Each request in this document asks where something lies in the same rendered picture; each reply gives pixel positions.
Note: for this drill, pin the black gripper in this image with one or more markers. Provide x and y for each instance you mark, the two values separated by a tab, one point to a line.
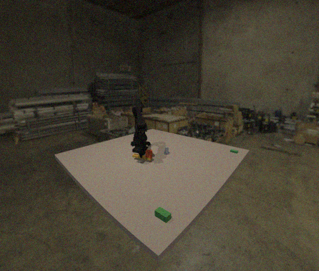
141	148

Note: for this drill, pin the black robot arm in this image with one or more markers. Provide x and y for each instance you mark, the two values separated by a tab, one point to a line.
140	126

